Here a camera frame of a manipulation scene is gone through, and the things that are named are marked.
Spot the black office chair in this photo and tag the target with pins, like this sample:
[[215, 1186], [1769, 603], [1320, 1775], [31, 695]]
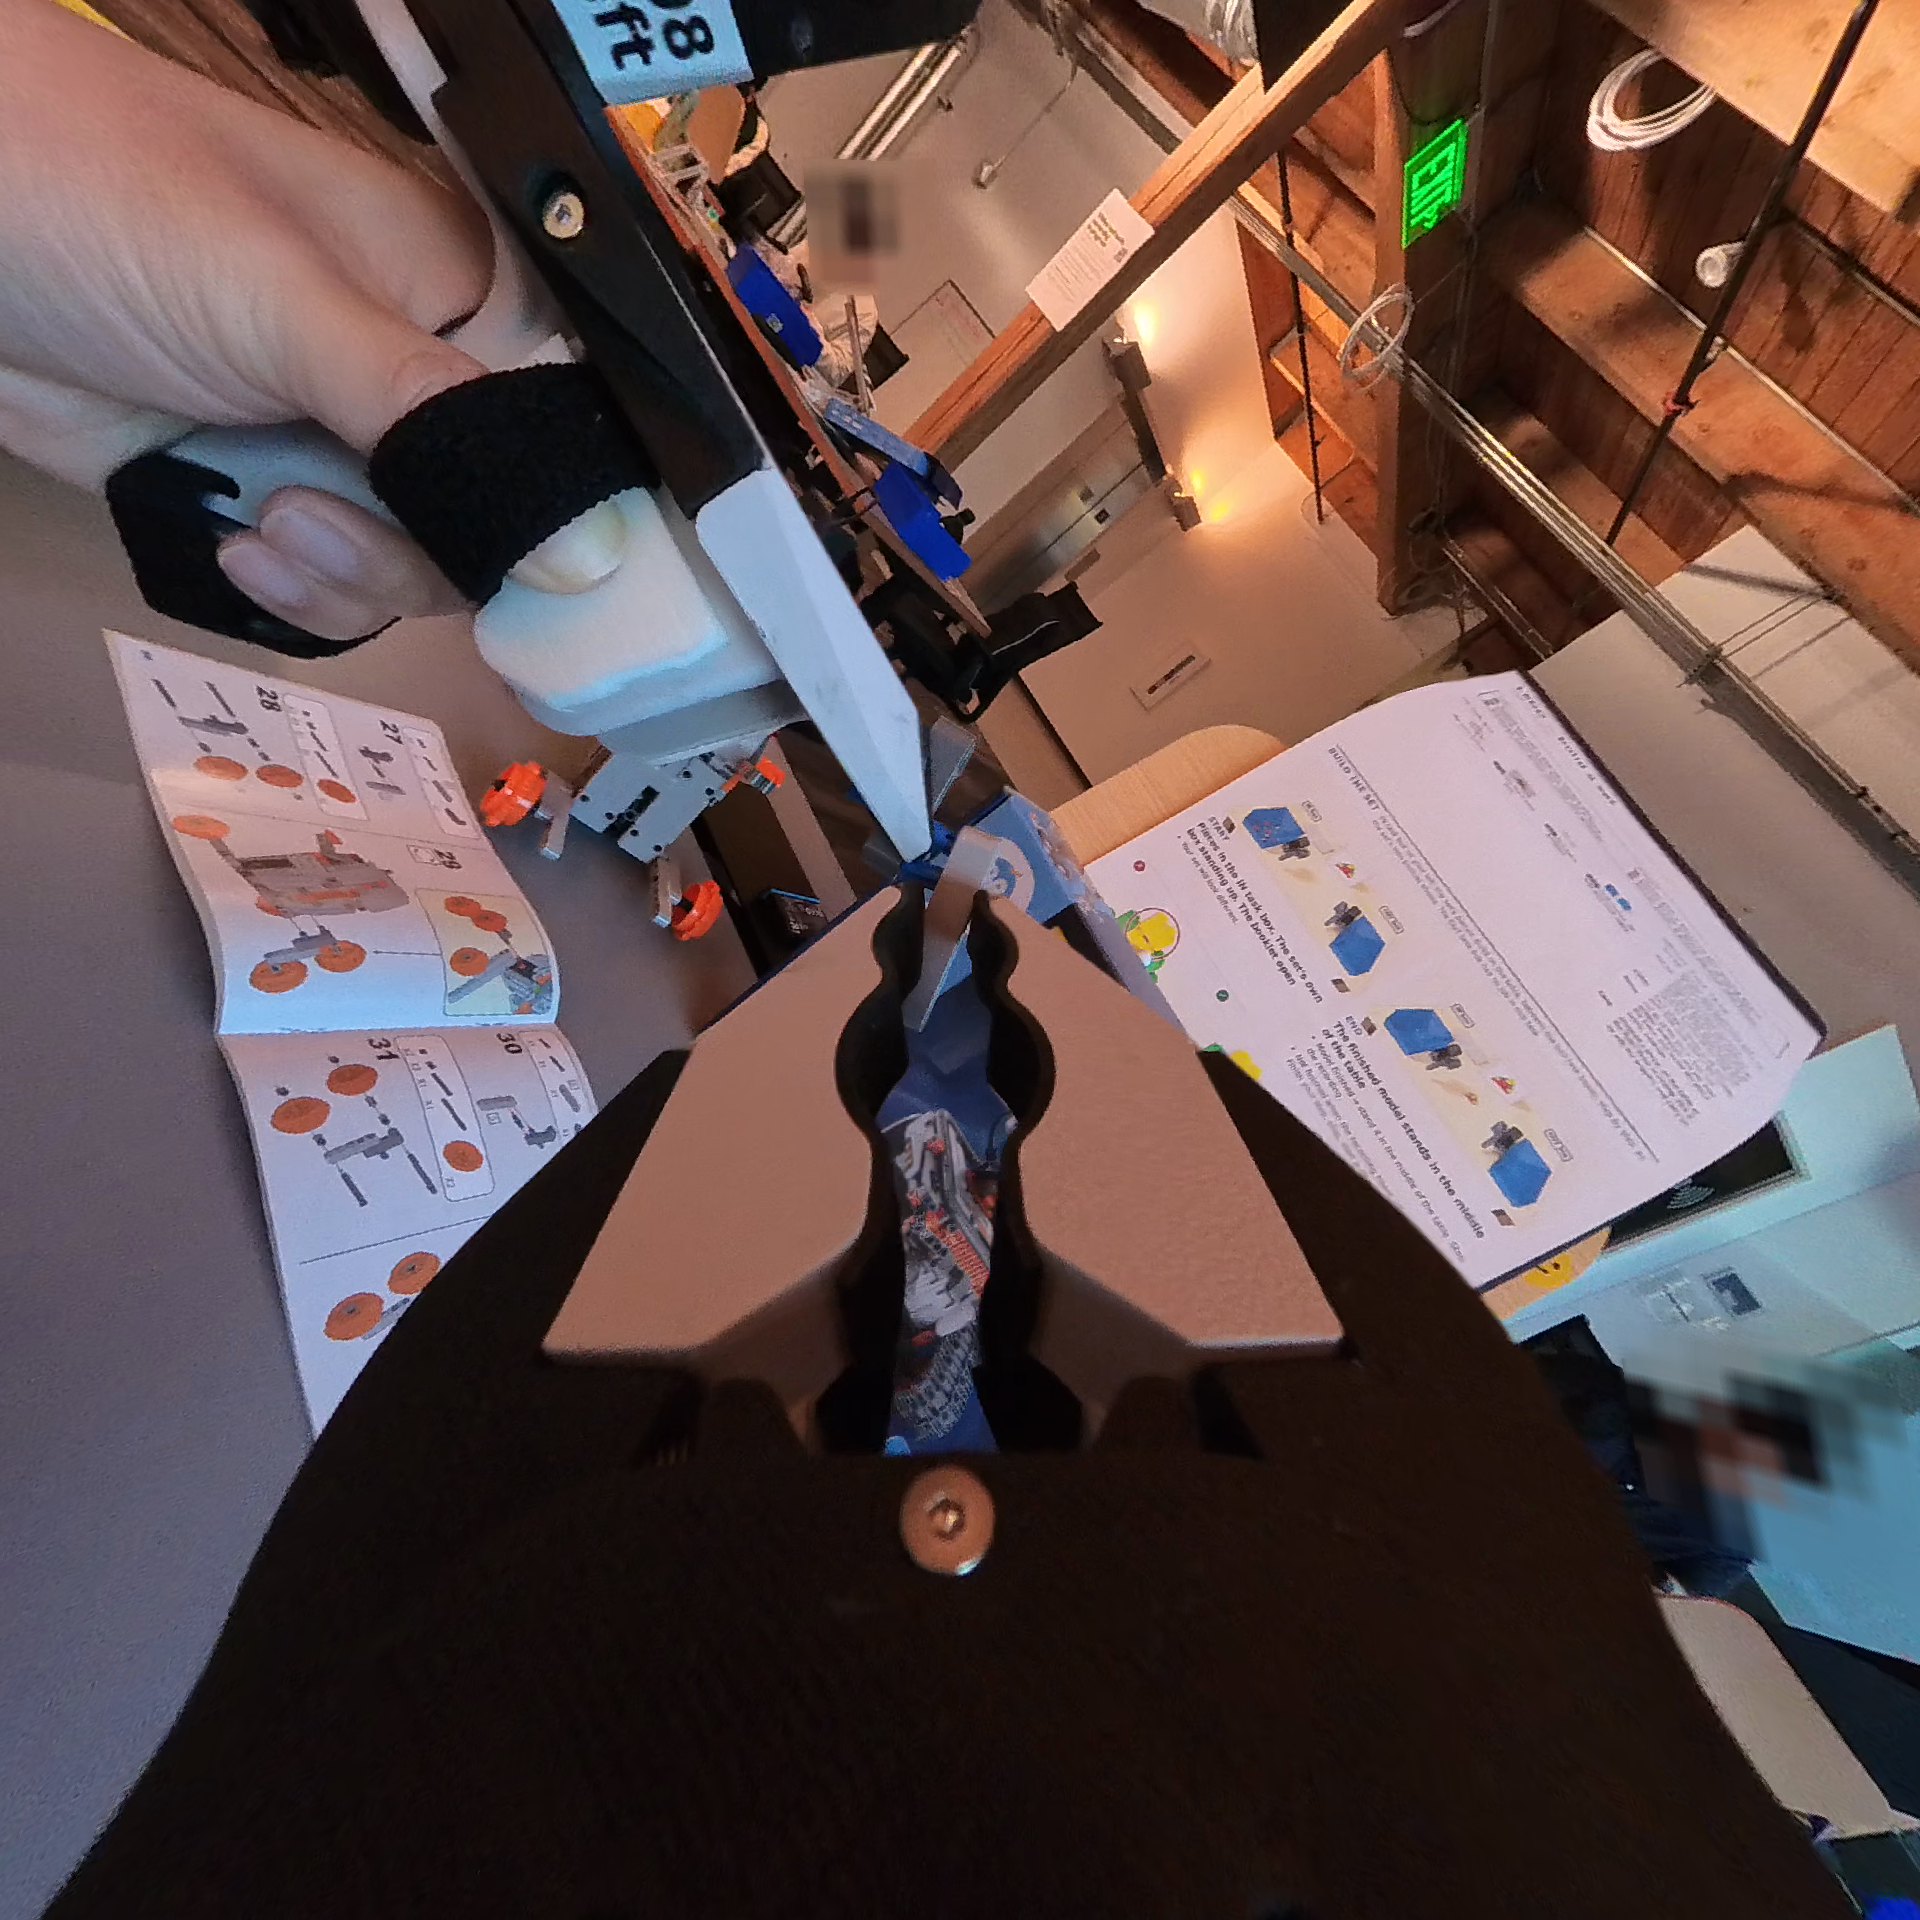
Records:
[[1037, 629]]

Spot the small black box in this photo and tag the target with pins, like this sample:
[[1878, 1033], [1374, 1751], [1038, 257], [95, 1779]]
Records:
[[797, 922]]

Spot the orange toy gear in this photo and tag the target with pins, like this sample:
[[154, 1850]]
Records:
[[695, 908], [514, 797]]

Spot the black phone sign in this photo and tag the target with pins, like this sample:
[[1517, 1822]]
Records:
[[1711, 1178]]

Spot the green exit sign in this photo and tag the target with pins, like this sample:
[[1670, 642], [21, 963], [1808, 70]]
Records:
[[1433, 188]]

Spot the grey holed beam with blue pin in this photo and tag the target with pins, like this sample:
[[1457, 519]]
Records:
[[949, 765]]

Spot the blue plastic bin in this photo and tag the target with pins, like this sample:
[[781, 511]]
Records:
[[917, 517], [773, 308]]

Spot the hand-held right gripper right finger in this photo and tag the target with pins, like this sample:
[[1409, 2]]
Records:
[[1185, 1201]]

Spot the grey desk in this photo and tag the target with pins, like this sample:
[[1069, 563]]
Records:
[[119, 1126]]

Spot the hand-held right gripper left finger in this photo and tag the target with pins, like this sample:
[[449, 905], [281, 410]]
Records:
[[720, 1201]]

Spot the person's left hand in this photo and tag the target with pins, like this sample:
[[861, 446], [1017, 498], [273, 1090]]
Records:
[[194, 225]]

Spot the open white instruction booklet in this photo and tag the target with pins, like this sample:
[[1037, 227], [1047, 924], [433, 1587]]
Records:
[[330, 931]]

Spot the grey table with wooden edge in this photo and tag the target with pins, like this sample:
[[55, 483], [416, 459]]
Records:
[[1755, 1711]]

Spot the partly built toy robot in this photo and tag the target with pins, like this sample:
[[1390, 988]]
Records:
[[645, 804]]

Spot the white instruction poster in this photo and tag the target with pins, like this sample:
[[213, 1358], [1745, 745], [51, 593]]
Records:
[[1470, 975]]

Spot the robot kit box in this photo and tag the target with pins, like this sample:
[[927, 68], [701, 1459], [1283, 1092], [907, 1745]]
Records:
[[937, 1201]]

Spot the short grey toy beam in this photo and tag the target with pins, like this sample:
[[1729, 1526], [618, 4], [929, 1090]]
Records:
[[960, 902]]

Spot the white paper notice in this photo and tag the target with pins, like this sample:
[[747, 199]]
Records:
[[1088, 260]]

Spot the long wooden work table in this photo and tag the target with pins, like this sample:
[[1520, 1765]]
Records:
[[840, 451]]

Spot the wooden backboard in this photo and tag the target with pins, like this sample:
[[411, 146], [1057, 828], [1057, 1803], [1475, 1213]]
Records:
[[1171, 780]]

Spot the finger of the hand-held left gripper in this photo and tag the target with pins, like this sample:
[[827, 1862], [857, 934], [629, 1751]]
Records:
[[826, 646]]

